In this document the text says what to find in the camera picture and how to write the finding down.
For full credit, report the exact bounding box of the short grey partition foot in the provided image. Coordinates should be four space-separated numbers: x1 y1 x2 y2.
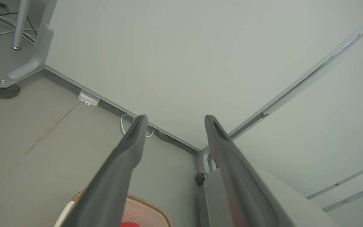
200 147 216 175

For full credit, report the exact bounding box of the long grey partition foot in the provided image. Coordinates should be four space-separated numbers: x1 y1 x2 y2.
0 0 58 90

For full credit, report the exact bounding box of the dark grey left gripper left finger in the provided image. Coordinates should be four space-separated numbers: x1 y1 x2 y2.
61 115 148 227

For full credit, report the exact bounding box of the narrow white partition panel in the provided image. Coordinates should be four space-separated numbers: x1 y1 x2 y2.
229 19 363 227

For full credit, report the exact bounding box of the grey table leg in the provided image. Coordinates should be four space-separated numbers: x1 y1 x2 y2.
11 0 31 51

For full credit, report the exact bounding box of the grey fabric sofa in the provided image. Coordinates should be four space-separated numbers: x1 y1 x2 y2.
199 164 343 227

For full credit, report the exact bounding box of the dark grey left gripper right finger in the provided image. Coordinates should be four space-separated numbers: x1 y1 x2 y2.
204 115 280 227

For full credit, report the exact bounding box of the wide white partition panel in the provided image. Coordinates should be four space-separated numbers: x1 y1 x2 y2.
44 0 363 152

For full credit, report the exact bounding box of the white power adapter box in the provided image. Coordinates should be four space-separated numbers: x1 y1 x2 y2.
78 90 101 106

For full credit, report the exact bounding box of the cream perforated laundry basket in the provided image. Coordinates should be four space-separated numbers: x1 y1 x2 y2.
54 189 172 227

